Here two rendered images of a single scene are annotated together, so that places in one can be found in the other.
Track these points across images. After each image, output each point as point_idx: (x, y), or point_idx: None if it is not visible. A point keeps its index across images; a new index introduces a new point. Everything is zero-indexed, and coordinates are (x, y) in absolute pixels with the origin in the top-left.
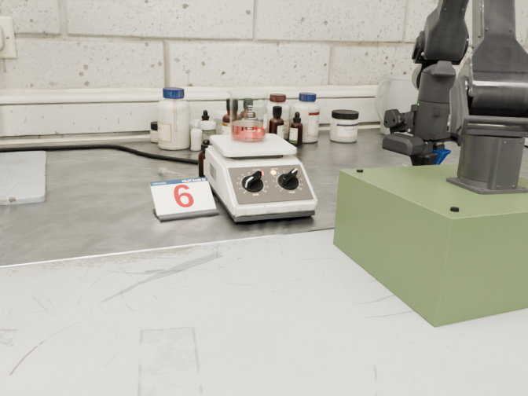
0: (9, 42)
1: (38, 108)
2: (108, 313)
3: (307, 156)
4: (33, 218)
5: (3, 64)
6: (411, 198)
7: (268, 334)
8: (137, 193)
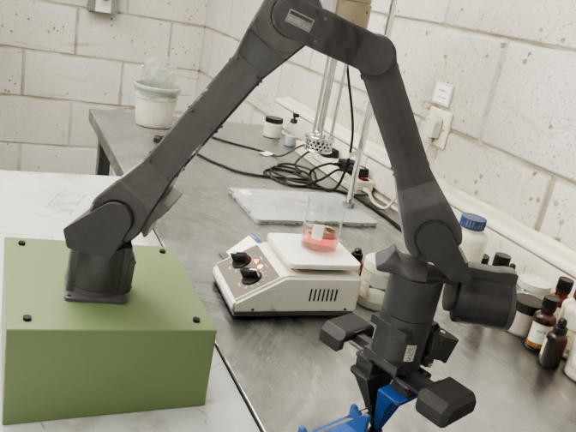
0: (443, 135)
1: None
2: None
3: (480, 360)
4: (223, 219)
5: (435, 152)
6: (63, 242)
7: None
8: None
